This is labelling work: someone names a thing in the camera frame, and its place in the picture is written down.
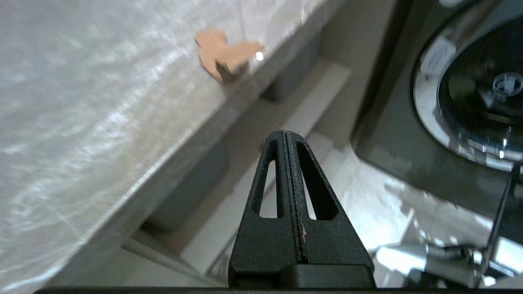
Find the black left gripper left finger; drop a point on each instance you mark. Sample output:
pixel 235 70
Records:
pixel 265 245

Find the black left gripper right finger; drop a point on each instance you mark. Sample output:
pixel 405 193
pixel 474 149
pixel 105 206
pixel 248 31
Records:
pixel 331 245

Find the torn brown cardboard piece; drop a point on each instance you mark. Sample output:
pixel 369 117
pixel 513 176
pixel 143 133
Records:
pixel 222 51

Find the grey washing machine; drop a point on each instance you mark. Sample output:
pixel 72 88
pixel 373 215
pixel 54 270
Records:
pixel 392 134

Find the round washing machine door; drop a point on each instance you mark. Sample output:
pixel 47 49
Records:
pixel 470 102

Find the silver metal robot frame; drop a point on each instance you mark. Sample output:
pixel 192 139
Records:
pixel 425 257

